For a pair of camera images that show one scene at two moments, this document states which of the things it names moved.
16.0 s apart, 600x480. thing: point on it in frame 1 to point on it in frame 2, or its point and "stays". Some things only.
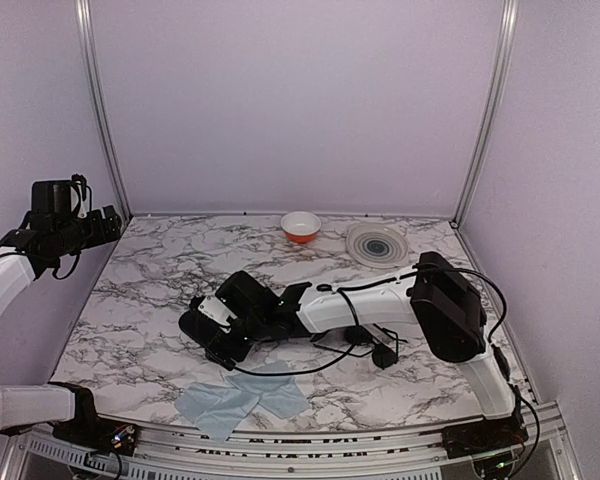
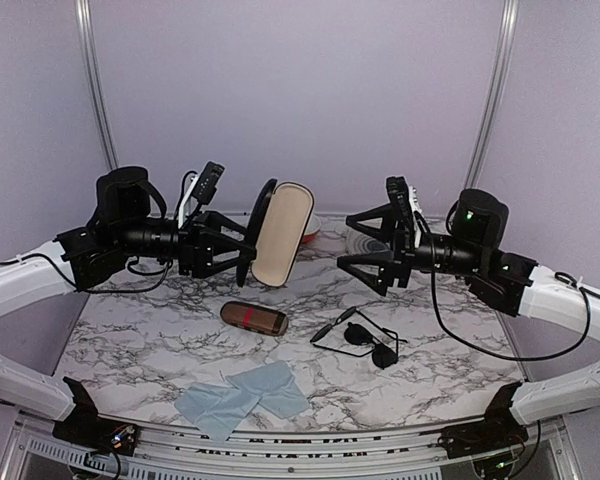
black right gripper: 237,352 to 400,259
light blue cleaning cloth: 280,394 stays
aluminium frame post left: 97,107 stays
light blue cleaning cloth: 215,409 stays
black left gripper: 98,235 to 196,244
